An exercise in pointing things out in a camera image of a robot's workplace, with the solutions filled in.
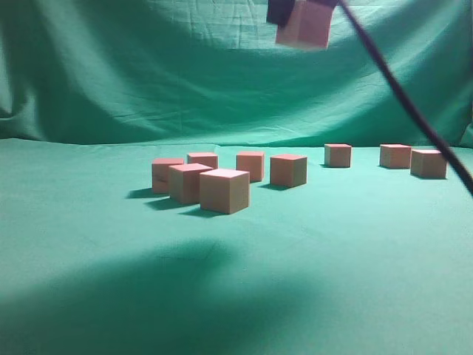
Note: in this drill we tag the pink cube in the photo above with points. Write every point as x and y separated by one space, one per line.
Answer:
205 158
224 190
428 163
337 155
160 173
308 27
184 182
395 156

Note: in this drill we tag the pink cube placed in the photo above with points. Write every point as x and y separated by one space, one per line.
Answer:
252 162
288 170

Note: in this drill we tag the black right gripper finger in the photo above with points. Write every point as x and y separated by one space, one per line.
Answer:
279 11
326 3

